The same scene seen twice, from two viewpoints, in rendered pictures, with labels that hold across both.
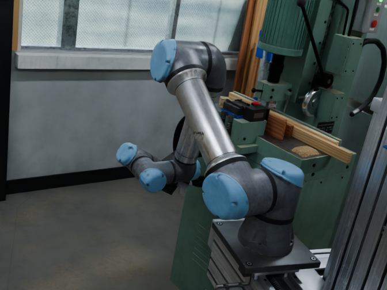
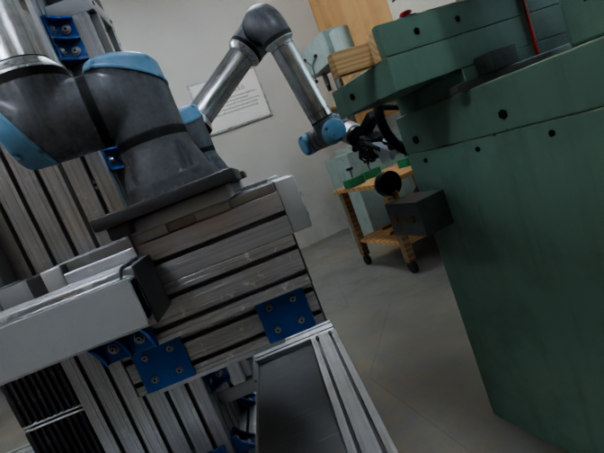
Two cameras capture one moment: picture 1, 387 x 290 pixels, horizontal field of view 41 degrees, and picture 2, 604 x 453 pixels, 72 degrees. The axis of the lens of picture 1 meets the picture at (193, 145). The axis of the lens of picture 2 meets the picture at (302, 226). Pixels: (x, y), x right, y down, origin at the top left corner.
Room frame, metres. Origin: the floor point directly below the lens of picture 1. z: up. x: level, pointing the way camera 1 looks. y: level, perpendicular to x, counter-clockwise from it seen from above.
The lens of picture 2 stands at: (1.85, -1.31, 0.79)
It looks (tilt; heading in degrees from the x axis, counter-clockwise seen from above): 9 degrees down; 111
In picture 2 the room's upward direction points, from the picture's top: 21 degrees counter-clockwise
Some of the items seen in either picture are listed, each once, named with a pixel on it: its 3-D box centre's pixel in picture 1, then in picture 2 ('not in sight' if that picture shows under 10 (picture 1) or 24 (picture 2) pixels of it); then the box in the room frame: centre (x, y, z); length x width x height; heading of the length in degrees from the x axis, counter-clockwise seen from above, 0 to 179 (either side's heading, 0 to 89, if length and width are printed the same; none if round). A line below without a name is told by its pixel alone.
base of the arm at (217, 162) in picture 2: (269, 225); (201, 168); (1.22, -0.24, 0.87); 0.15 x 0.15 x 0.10
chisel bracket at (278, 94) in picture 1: (273, 92); not in sight; (2.06, -0.29, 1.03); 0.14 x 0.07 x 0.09; 132
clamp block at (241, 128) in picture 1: (239, 126); not in sight; (1.88, -0.16, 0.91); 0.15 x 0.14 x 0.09; 42
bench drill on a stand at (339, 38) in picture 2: not in sight; (358, 136); (1.30, 2.02, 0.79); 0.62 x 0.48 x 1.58; 127
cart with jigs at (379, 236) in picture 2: not in sight; (409, 200); (1.59, 1.26, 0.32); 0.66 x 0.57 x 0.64; 40
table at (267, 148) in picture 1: (253, 135); (454, 62); (1.94, -0.23, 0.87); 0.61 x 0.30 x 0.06; 42
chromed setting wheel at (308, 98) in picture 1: (313, 102); not in sight; (2.04, -0.45, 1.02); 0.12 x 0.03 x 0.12; 132
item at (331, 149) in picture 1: (291, 129); (452, 30); (1.94, -0.37, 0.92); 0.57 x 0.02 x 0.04; 42
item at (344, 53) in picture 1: (344, 54); not in sight; (2.08, -0.53, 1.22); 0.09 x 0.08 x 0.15; 132
